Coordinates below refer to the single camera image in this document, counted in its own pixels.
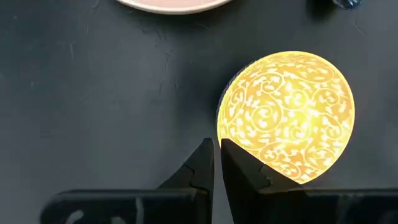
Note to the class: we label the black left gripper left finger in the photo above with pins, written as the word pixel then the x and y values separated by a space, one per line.
pixel 202 174

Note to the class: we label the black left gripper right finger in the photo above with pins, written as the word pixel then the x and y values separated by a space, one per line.
pixel 239 174

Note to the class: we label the beige ceramic bowl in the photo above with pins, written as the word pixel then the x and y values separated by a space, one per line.
pixel 174 5

